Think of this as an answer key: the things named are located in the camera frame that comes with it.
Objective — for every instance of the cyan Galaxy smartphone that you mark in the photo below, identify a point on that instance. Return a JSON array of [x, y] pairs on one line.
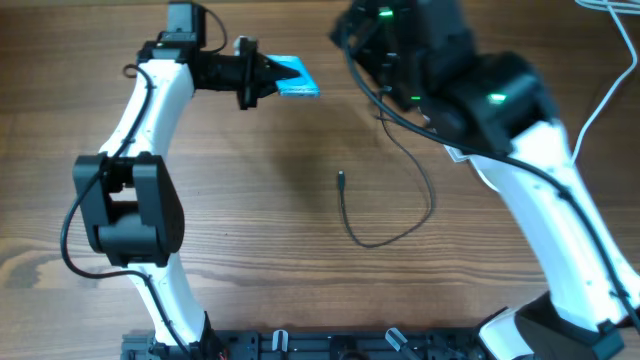
[[302, 85]]

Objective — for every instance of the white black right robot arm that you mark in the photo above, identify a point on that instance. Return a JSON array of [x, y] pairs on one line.
[[418, 63]]

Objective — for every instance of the white power strip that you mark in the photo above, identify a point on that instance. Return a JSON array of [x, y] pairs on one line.
[[456, 154]]

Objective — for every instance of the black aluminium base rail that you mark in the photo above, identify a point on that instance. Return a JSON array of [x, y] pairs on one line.
[[445, 344]]

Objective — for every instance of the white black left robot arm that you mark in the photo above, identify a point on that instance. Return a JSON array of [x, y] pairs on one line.
[[130, 208]]

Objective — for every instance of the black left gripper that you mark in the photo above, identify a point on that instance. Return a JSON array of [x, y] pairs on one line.
[[256, 73]]

